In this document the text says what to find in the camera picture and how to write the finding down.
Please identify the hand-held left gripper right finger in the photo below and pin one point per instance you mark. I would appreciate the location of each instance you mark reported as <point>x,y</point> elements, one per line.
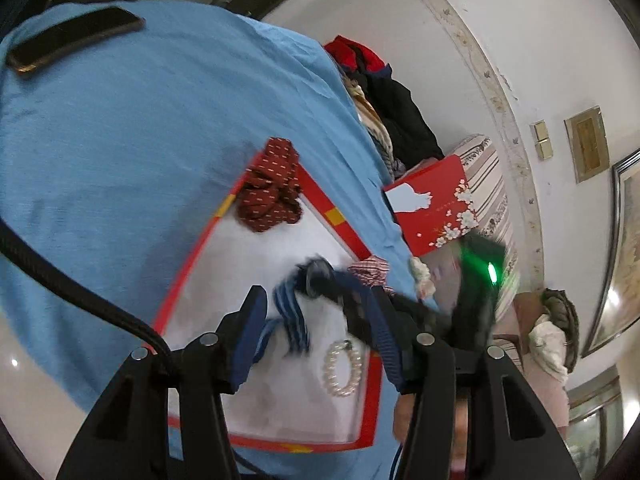
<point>391,355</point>

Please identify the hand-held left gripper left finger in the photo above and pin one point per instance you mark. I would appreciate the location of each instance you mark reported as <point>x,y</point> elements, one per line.
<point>250,340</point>

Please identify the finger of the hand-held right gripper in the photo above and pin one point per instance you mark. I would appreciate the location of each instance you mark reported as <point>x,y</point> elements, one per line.
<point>350,305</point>

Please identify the blue striped scrunchie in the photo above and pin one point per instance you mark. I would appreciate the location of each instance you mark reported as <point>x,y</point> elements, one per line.
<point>292,320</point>

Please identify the red box with white inside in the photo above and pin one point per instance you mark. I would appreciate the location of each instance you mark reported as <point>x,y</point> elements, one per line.
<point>280,400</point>

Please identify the red white plaid scrunchie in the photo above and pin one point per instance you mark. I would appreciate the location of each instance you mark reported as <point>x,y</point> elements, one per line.
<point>372,267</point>

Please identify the pale pink scrunchie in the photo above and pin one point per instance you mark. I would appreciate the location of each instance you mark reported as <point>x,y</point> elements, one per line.
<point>422,275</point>

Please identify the white cloth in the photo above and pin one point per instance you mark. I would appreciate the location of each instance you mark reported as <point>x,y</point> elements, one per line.
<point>545,342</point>

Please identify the olive coat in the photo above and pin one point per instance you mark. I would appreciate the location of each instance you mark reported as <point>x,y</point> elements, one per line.
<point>562,310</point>

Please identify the red floral gift box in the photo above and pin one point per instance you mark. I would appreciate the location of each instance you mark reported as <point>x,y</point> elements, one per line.
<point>430,210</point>

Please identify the striped cushion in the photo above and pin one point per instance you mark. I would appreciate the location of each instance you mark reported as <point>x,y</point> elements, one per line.
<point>487,185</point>

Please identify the dark red patterned scrunchie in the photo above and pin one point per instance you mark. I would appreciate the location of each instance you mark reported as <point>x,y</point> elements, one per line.
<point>267,185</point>

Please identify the large framed painting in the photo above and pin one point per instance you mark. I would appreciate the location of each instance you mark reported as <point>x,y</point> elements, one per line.
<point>627,260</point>

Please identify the glass display cabinet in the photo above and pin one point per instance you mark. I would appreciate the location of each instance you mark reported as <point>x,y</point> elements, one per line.
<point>597,420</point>

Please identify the pile of patterned cloths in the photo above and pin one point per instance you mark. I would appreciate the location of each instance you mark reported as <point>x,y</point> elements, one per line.
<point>375,125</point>

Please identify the small gold framed picture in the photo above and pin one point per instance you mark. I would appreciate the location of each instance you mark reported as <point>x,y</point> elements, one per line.
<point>587,142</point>

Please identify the black jacket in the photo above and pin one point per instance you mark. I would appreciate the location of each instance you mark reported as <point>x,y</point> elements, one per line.
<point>402,110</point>

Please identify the blue tablecloth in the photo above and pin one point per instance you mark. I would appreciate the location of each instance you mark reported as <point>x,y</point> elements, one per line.
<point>150,110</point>

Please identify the red garment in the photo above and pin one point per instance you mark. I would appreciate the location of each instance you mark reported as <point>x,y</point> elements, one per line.
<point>352,52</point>

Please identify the black smartphone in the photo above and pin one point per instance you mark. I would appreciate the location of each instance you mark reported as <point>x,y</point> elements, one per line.
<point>75,35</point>

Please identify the gold wall switch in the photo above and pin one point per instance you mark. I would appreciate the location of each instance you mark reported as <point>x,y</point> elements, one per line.
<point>545,149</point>
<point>539,130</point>

